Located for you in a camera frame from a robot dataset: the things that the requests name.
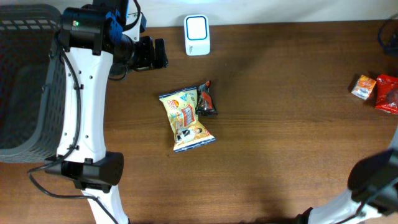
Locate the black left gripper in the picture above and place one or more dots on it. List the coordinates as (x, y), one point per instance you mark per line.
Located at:
(148, 59)

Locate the beige snack bag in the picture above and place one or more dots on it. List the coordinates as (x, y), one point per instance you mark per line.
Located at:
(188, 132)

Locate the black and red snack packet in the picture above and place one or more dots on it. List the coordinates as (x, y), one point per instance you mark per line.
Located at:
(205, 105)

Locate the small orange tissue pack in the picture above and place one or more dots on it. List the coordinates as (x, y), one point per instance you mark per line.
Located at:
(363, 87)

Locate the red candy bag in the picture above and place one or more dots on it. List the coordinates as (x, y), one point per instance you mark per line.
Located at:
(387, 94)

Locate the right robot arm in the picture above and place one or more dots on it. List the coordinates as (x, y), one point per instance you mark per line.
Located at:
(371, 192)

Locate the white barcode scanner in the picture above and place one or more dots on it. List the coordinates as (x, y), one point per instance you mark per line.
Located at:
(197, 35)

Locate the grey plastic mesh basket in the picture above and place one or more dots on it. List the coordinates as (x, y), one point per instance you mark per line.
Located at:
(32, 83)

